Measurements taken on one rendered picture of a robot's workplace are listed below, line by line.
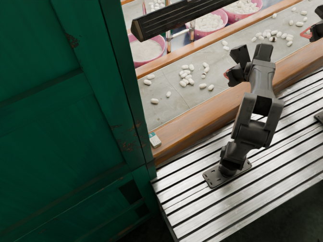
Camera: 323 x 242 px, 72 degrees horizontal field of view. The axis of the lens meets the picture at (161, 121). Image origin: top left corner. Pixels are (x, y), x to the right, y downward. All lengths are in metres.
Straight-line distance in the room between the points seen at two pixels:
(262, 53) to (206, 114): 0.32
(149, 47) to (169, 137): 0.61
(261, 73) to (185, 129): 0.38
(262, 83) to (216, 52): 0.67
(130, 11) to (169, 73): 0.64
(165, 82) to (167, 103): 0.13
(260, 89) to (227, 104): 0.41
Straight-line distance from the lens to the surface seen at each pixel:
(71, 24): 0.35
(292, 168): 1.05
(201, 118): 0.95
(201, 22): 1.51
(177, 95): 1.05
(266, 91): 0.62
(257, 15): 1.57
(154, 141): 0.87
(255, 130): 0.58
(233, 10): 1.64
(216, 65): 1.21
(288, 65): 1.27
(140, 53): 1.30
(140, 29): 0.84
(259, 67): 0.73
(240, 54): 0.86
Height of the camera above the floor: 1.55
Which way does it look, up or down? 56 degrees down
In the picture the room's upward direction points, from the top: 6 degrees counter-clockwise
